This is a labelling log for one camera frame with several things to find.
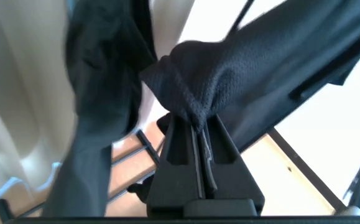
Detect black garment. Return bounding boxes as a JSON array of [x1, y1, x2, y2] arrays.
[[126, 0, 360, 203]]

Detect black clothes rack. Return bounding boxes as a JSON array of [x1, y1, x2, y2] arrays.
[[0, 0, 255, 222]]

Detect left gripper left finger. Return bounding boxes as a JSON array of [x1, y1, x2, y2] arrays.
[[147, 115, 206, 218]]

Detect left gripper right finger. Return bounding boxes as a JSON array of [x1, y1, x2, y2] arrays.
[[201, 114, 265, 217]]

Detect beige curtain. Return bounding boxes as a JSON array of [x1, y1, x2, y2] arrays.
[[0, 0, 196, 206]]

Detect black shorts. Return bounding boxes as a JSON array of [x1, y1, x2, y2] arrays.
[[42, 0, 159, 218]]

